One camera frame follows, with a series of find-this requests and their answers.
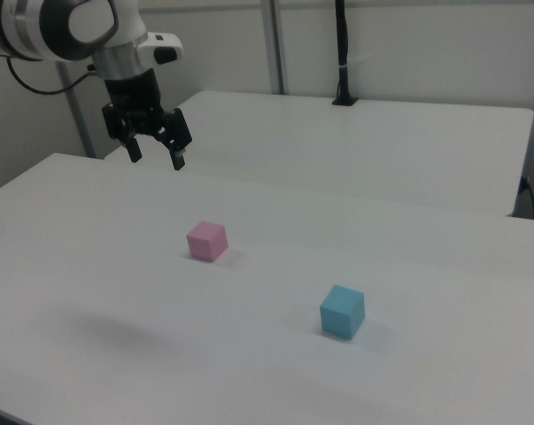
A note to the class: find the black pole with base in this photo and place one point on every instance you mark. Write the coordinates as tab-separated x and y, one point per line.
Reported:
342	53

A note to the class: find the aluminium frame post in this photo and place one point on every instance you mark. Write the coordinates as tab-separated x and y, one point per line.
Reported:
275	44
76	115

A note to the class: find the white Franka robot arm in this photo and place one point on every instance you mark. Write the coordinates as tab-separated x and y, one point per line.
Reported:
32	26

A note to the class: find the pink foam cube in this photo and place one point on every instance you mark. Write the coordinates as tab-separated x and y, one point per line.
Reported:
204	242

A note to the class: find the white side table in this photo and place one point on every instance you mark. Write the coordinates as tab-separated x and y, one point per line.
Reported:
359	146

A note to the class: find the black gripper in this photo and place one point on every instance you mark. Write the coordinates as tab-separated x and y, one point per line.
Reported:
133	95

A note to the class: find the blue foam cube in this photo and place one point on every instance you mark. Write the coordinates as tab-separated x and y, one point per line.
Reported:
339	312

